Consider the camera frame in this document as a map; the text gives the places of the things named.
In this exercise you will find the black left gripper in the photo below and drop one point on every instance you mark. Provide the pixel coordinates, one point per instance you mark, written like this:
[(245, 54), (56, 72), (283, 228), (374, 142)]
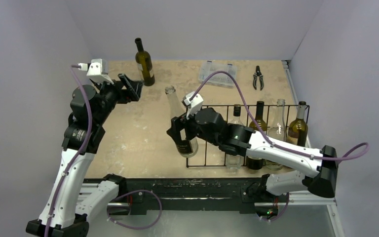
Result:
[(133, 86)]

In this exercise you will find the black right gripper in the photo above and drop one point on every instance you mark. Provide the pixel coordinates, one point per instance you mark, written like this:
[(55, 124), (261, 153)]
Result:
[(179, 124)]

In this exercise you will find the tall clear glass bottle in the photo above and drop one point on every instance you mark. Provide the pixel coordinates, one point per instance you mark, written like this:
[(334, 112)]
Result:
[(186, 148)]

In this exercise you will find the green wine bottle back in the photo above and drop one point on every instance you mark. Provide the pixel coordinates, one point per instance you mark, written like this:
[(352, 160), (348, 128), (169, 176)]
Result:
[(144, 64)]

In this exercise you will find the green wine bottle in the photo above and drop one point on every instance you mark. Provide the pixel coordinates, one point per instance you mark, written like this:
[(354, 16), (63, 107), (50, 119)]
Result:
[(298, 129), (256, 160), (144, 64)]

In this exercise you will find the square clear liquor bottle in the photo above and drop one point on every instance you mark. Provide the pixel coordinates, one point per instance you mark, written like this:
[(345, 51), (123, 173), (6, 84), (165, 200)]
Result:
[(235, 162)]

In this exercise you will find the green wine bottle front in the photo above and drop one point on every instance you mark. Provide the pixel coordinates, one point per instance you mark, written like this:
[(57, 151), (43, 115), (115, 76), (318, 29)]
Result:
[(256, 160)]

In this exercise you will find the clear wine bottle dark label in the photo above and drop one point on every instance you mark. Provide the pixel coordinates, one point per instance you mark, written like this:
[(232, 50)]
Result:
[(277, 128)]

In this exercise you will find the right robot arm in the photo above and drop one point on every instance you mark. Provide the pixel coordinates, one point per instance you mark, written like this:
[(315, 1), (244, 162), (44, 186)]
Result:
[(240, 140)]

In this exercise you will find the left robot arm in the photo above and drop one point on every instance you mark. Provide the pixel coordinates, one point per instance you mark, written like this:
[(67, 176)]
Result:
[(91, 104)]

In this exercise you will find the clear plastic organizer box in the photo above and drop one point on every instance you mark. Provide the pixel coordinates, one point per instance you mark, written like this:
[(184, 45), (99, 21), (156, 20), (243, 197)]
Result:
[(222, 80)]

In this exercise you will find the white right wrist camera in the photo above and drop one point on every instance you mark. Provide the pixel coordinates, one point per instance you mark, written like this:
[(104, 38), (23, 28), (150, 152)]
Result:
[(193, 103)]

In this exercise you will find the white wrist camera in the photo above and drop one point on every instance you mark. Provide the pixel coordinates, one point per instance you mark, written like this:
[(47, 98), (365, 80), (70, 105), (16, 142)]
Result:
[(193, 103), (96, 70)]

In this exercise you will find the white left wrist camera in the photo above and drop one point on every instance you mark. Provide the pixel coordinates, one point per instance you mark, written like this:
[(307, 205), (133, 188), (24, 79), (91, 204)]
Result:
[(96, 70)]

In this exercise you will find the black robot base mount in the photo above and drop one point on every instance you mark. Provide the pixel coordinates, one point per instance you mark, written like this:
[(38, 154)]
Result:
[(244, 195)]

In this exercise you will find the black handled pliers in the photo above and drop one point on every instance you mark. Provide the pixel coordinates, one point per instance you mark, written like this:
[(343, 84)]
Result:
[(258, 79)]

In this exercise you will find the black wire wine rack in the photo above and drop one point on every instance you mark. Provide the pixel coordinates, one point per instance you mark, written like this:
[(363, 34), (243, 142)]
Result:
[(210, 156)]

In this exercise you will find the aluminium frame rail right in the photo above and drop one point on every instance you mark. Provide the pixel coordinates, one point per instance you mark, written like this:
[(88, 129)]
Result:
[(298, 154)]

